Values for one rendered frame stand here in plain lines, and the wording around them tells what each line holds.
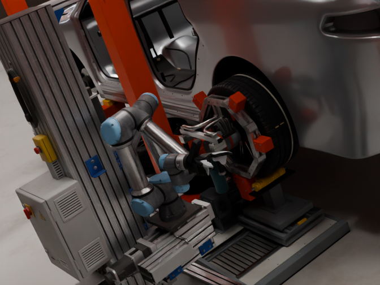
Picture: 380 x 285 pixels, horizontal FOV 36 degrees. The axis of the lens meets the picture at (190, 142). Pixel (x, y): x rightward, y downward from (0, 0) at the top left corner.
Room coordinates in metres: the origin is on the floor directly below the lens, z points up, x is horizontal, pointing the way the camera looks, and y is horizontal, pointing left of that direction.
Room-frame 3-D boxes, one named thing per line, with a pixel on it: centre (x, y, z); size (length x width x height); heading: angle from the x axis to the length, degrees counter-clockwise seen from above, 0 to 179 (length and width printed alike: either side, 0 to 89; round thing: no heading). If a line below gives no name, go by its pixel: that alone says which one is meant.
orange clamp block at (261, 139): (3.13, -0.40, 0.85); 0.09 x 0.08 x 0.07; 27
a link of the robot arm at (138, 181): (2.66, 0.30, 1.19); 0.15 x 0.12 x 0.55; 137
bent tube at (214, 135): (3.26, -0.19, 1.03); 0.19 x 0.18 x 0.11; 117
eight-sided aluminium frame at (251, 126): (3.41, -0.25, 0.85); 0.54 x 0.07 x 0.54; 27
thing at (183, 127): (3.44, -0.10, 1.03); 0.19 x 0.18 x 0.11; 117
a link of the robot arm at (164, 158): (2.48, 0.11, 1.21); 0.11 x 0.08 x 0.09; 46
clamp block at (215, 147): (3.16, -0.15, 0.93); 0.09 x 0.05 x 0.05; 117
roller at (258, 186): (3.34, -0.40, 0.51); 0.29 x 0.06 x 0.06; 117
